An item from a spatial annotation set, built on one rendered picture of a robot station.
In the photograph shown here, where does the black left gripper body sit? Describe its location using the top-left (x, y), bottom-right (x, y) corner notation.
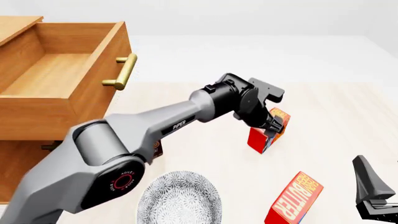
top-left (264, 115), bottom-right (285, 134)

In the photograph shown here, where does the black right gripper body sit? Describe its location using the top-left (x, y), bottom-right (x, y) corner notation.
top-left (355, 195), bottom-right (398, 222)

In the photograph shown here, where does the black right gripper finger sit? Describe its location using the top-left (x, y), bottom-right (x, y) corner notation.
top-left (352, 154), bottom-right (397, 204)

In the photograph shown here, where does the red butter box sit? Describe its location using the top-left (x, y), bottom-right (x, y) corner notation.
top-left (247, 106), bottom-right (292, 155)
top-left (264, 170), bottom-right (325, 224)

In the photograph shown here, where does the open wooden drawer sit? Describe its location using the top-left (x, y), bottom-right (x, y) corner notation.
top-left (0, 21), bottom-right (134, 142)

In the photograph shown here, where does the closed wooden drawer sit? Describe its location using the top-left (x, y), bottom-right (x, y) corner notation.
top-left (0, 139), bottom-right (63, 204)

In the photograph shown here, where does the wooden cabinet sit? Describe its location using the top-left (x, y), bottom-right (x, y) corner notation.
top-left (0, 15), bottom-right (68, 205)

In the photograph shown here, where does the black white patterned bowl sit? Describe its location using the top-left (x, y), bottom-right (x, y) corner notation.
top-left (136, 170), bottom-right (223, 224)

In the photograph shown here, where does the small dark brown box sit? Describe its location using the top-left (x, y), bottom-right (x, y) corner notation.
top-left (151, 139), bottom-right (164, 160)

